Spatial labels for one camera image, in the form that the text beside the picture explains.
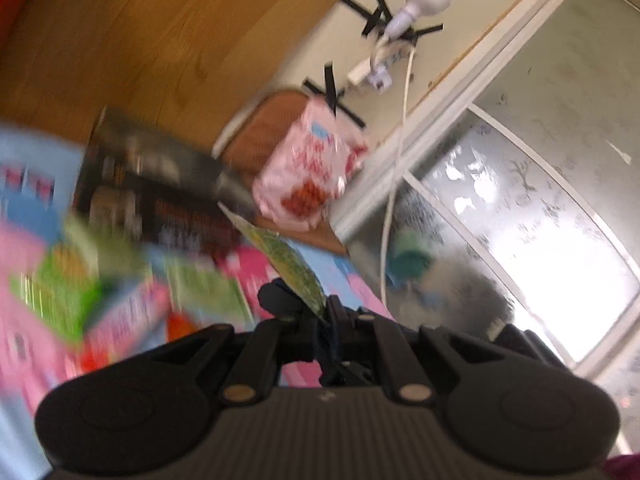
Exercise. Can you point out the white light bulb with socket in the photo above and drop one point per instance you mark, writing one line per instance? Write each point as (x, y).
(420, 2)

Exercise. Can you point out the bright green snack packet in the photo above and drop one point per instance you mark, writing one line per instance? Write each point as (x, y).
(66, 289)

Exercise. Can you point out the black sheep print tin box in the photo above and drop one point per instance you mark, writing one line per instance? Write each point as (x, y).
(157, 189)

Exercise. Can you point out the Peppa Pig blue bedsheet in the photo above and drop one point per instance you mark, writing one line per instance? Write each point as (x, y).
(38, 175)

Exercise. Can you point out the white power adapter plug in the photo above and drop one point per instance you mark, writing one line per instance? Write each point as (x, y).
(377, 77)

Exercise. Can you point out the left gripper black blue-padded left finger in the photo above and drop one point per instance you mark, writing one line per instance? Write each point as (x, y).
(287, 337)

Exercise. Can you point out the red spicy snack packet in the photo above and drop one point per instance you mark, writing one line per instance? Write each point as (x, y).
(180, 324)

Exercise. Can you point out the wooden headboard panel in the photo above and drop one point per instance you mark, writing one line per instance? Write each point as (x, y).
(185, 65)

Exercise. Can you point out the brown seat cushion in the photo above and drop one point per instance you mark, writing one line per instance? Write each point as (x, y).
(252, 144)

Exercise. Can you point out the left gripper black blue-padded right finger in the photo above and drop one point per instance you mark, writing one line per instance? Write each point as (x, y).
(363, 349)

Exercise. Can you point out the pink twisted dough snack bag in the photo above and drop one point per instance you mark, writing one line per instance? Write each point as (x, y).
(310, 167)

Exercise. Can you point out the light green snack packet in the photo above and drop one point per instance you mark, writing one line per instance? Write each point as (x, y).
(286, 260)

